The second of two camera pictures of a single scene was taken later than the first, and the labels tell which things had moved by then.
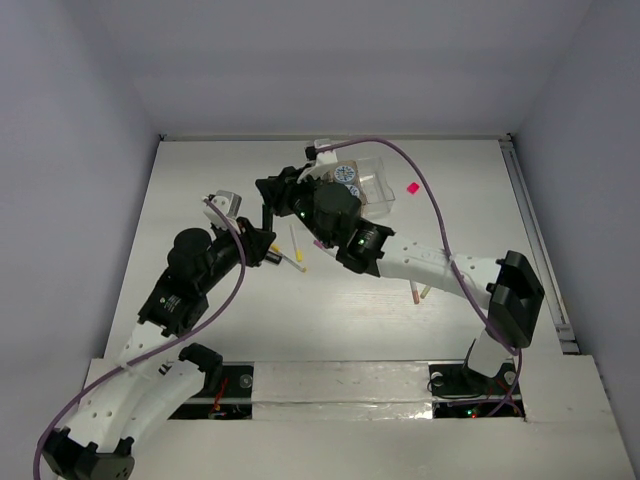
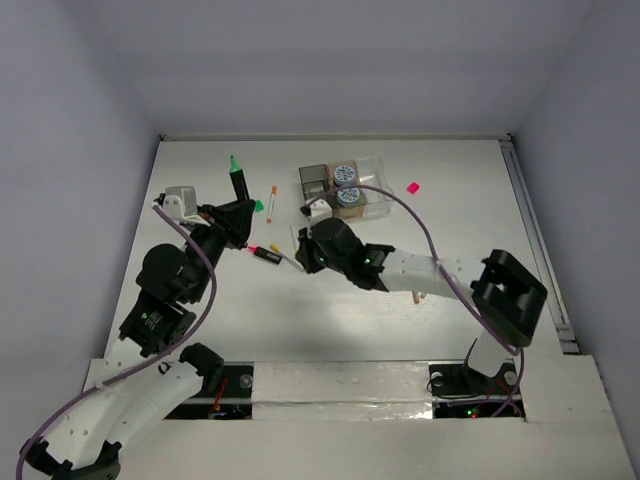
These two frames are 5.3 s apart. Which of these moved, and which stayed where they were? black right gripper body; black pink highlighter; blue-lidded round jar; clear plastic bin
Moved: black right gripper body
Stayed: clear plastic bin; blue-lidded round jar; black pink highlighter
